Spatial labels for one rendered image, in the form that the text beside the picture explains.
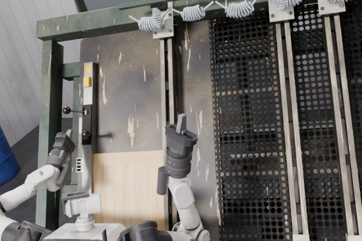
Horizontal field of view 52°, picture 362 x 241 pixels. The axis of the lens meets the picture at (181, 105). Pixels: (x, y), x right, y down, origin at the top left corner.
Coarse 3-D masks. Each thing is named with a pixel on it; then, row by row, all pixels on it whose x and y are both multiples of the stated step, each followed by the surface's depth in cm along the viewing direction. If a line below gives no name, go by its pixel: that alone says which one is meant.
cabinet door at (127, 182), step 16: (96, 160) 181; (112, 160) 178; (128, 160) 176; (144, 160) 173; (160, 160) 171; (96, 176) 179; (112, 176) 177; (128, 176) 175; (144, 176) 172; (96, 192) 178; (112, 192) 176; (128, 192) 173; (144, 192) 171; (112, 208) 174; (128, 208) 172; (144, 208) 170; (160, 208) 167; (128, 224) 171; (160, 224) 166
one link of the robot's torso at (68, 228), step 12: (60, 228) 127; (72, 228) 126; (84, 228) 122; (96, 228) 124; (108, 228) 122; (120, 228) 123; (48, 240) 117; (60, 240) 116; (72, 240) 115; (84, 240) 114; (96, 240) 113; (108, 240) 115; (120, 240) 117
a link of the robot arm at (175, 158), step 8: (168, 128) 122; (168, 136) 121; (176, 136) 118; (184, 136) 118; (192, 136) 118; (168, 144) 122; (176, 144) 119; (184, 144) 116; (192, 144) 117; (168, 152) 123; (176, 152) 120; (184, 152) 118; (168, 160) 121; (176, 160) 120; (184, 160) 120; (176, 168) 121; (184, 168) 121
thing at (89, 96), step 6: (84, 66) 189; (84, 72) 189; (84, 90) 187; (90, 90) 186; (84, 96) 186; (90, 96) 185; (84, 102) 186; (90, 102) 185; (84, 150) 181; (90, 150) 180; (84, 156) 181; (90, 156) 180; (84, 162) 180; (90, 162) 179; (84, 168) 179; (90, 168) 178; (84, 174) 179; (90, 174) 178; (84, 180) 178; (90, 180) 177; (84, 186) 178; (90, 186) 177; (90, 192) 176
